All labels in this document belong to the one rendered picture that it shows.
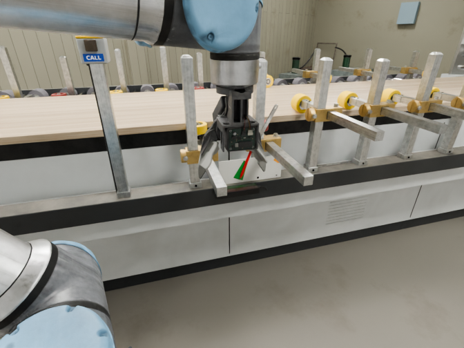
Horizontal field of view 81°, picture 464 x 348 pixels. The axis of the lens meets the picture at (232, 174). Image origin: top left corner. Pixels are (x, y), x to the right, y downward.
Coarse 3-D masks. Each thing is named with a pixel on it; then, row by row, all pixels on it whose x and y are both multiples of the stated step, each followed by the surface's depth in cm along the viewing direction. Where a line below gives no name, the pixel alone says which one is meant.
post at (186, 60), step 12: (180, 60) 86; (192, 60) 85; (192, 72) 86; (192, 84) 88; (192, 96) 89; (192, 108) 91; (192, 120) 93; (192, 132) 95; (192, 144) 97; (192, 168) 101; (192, 180) 103
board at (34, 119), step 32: (64, 96) 160; (128, 96) 160; (160, 96) 160; (288, 96) 160; (0, 128) 105; (32, 128) 105; (64, 128) 105; (96, 128) 105; (128, 128) 107; (160, 128) 110
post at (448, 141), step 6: (462, 90) 123; (462, 96) 124; (450, 120) 130; (456, 120) 127; (462, 120) 127; (450, 126) 130; (456, 126) 128; (450, 132) 130; (456, 132) 130; (444, 138) 134; (450, 138) 131; (444, 144) 134; (450, 144) 132
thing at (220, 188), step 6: (198, 144) 106; (210, 168) 87; (216, 168) 87; (210, 174) 84; (216, 174) 83; (210, 180) 85; (216, 180) 80; (222, 180) 80; (216, 186) 77; (222, 186) 76; (216, 192) 77; (222, 192) 77
